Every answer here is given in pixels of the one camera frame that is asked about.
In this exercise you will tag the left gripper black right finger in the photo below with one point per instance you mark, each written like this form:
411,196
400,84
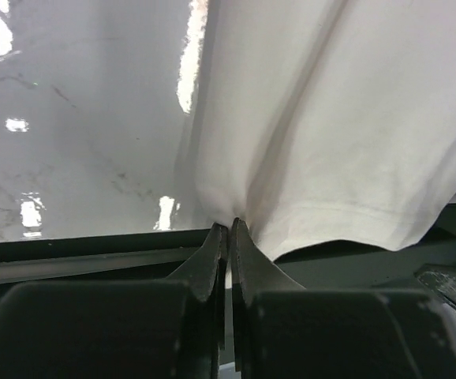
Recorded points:
284,330

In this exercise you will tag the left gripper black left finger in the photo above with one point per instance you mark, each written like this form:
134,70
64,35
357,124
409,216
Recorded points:
168,328

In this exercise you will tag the white t-shirt red print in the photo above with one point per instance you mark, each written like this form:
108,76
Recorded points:
318,121

